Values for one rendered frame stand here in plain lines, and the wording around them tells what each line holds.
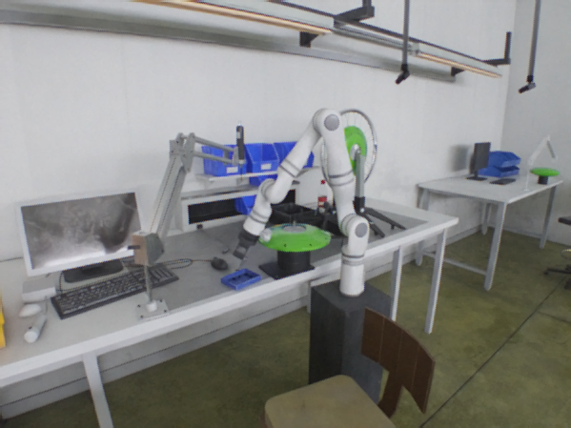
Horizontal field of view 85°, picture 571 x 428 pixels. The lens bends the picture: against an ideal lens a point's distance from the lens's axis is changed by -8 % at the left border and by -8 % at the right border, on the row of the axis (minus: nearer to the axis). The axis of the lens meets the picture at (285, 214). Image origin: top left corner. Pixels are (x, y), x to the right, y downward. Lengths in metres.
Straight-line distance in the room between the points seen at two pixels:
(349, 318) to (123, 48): 1.71
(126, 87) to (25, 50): 0.47
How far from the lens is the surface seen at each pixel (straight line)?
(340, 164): 1.21
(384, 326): 1.24
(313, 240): 1.35
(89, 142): 1.98
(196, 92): 2.14
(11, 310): 1.50
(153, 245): 1.15
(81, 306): 1.34
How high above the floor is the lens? 1.53
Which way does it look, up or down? 15 degrees down
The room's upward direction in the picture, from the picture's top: straight up
